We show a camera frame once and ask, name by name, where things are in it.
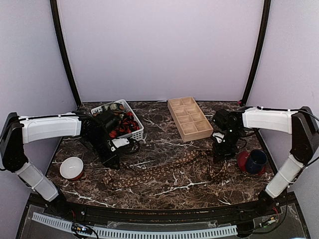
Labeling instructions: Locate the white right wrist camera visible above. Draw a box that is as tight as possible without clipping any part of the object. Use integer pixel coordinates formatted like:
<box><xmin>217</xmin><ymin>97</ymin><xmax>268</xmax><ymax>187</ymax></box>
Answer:
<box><xmin>212</xmin><ymin>132</ymin><xmax>224</xmax><ymax>143</ymax></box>

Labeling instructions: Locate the black right frame post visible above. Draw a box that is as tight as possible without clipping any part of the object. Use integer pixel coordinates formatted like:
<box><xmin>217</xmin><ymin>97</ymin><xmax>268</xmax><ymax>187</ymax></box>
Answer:
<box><xmin>240</xmin><ymin>0</ymin><xmax>271</xmax><ymax>106</ymax></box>

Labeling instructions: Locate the green patterned tie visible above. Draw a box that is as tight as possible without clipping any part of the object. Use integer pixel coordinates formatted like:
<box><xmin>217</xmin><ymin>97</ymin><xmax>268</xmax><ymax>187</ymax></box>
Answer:
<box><xmin>102</xmin><ymin>103</ymin><xmax>125</xmax><ymax>114</ymax></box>

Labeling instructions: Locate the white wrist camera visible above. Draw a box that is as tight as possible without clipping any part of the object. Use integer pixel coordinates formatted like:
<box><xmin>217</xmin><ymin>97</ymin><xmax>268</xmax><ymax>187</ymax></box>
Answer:
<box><xmin>111</xmin><ymin>138</ymin><xmax>130</xmax><ymax>152</ymax></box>
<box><xmin>212</xmin><ymin>132</ymin><xmax>224</xmax><ymax>143</ymax></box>

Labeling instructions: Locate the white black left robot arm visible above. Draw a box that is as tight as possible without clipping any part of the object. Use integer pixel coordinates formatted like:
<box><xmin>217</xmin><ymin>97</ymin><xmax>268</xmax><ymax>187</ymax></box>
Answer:
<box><xmin>0</xmin><ymin>112</ymin><xmax>120</xmax><ymax>217</ymax></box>

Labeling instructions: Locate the brown floral tie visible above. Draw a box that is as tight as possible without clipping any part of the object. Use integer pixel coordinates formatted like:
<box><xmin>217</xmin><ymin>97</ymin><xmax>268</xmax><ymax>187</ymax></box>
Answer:
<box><xmin>104</xmin><ymin>150</ymin><xmax>228</xmax><ymax>190</ymax></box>

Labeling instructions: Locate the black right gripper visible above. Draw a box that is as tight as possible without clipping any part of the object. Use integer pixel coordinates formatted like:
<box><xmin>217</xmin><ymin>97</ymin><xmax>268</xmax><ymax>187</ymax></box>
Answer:
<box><xmin>212</xmin><ymin>128</ymin><xmax>244</xmax><ymax>164</ymax></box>

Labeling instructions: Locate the black frame post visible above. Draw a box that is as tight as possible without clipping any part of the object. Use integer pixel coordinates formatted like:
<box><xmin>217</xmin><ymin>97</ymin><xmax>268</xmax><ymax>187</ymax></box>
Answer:
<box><xmin>50</xmin><ymin>0</ymin><xmax>82</xmax><ymax>107</ymax></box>
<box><xmin>240</xmin><ymin>0</ymin><xmax>271</xmax><ymax>106</ymax></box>

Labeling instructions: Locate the black left frame post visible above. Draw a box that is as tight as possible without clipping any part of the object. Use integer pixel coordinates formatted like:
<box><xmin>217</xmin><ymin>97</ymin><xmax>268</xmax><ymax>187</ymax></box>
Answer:
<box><xmin>50</xmin><ymin>0</ymin><xmax>82</xmax><ymax>107</ymax></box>

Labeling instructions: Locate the white slotted cable duct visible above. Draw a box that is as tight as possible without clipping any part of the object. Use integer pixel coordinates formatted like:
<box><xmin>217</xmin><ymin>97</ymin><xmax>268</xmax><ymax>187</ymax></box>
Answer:
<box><xmin>31</xmin><ymin>213</ymin><xmax>238</xmax><ymax>239</ymax></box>

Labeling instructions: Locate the orange white bowl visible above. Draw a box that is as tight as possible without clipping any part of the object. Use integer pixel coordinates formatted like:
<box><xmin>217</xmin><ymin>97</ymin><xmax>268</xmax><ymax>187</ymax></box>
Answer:
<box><xmin>59</xmin><ymin>157</ymin><xmax>84</xmax><ymax>181</ymax></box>

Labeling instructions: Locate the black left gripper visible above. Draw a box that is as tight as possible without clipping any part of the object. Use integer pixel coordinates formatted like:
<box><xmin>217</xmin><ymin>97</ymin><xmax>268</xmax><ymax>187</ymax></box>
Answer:
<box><xmin>84</xmin><ymin>132</ymin><xmax>120</xmax><ymax>170</ymax></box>

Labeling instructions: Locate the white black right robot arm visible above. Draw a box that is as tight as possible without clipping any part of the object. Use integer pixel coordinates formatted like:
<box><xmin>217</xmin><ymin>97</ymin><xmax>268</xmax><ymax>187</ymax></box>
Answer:
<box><xmin>212</xmin><ymin>106</ymin><xmax>319</xmax><ymax>216</ymax></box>

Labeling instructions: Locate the white perforated plastic basket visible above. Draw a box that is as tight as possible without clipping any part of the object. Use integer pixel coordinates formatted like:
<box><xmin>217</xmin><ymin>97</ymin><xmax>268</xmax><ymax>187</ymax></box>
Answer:
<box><xmin>90</xmin><ymin>100</ymin><xmax>144</xmax><ymax>141</ymax></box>

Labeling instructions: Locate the blue mug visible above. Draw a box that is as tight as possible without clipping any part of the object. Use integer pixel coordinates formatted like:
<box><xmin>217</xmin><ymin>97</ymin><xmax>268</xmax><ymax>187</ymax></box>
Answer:
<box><xmin>245</xmin><ymin>149</ymin><xmax>268</xmax><ymax>174</ymax></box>

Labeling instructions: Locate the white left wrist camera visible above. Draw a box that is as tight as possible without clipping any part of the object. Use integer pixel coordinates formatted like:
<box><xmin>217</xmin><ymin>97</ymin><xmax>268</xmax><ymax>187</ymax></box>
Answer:
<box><xmin>111</xmin><ymin>138</ymin><xmax>130</xmax><ymax>152</ymax></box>

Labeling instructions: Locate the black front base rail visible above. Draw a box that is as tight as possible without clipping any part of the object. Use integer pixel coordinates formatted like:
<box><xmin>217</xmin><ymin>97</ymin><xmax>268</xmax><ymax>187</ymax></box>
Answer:
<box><xmin>24</xmin><ymin>193</ymin><xmax>300</xmax><ymax>227</ymax></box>

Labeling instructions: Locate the orange navy striped tie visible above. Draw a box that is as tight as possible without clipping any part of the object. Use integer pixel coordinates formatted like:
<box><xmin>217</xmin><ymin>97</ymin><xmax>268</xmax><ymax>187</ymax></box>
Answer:
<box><xmin>109</xmin><ymin>112</ymin><xmax>140</xmax><ymax>138</ymax></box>

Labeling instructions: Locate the red saucer plate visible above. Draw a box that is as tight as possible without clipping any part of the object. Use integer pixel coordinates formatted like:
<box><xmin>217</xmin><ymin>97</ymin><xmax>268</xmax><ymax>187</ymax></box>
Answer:
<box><xmin>237</xmin><ymin>151</ymin><xmax>266</xmax><ymax>177</ymax></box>

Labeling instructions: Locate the wooden compartment tray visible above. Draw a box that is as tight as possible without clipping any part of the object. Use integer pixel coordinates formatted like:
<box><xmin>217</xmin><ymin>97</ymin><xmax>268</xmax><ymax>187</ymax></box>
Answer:
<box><xmin>167</xmin><ymin>97</ymin><xmax>213</xmax><ymax>142</ymax></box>

